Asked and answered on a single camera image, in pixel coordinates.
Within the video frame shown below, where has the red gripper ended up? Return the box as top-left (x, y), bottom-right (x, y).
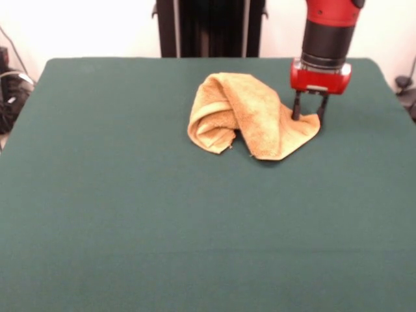
top-left (289, 57), bottom-right (353, 127)

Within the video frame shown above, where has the orange terry towel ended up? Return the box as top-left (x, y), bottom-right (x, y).
top-left (187, 71), bottom-right (322, 163)

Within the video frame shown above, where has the dark green table cloth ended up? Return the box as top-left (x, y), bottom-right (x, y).
top-left (0, 57), bottom-right (416, 312)

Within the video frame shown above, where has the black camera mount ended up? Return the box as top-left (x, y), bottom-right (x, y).
top-left (0, 45), bottom-right (35, 135)
top-left (394, 75), bottom-right (416, 124)

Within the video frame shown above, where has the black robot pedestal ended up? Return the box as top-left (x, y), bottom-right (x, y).
top-left (151, 0), bottom-right (269, 59)

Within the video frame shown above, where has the grey cable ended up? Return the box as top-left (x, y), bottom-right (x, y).
top-left (0, 25), bottom-right (36, 87)

